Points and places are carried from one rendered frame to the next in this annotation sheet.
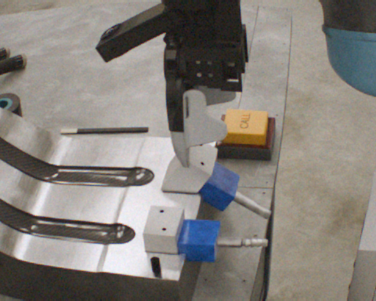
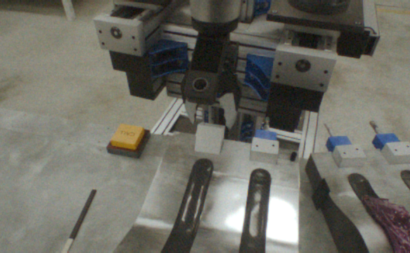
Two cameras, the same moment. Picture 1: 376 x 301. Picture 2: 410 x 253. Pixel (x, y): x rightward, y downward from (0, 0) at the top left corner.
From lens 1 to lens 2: 0.94 m
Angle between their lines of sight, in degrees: 67
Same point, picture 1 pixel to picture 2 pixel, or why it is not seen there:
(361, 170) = not seen: outside the picture
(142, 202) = (229, 164)
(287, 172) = not seen: outside the picture
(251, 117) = (125, 131)
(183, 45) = (230, 57)
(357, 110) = not seen: outside the picture
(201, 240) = (273, 135)
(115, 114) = (62, 211)
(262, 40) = (12, 124)
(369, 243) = (332, 56)
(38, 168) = (178, 235)
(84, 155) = (168, 199)
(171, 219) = (264, 142)
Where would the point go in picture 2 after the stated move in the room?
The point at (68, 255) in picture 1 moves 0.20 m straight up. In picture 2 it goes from (285, 206) to (314, 118)
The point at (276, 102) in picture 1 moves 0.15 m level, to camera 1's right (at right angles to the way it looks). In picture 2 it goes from (94, 127) to (108, 92)
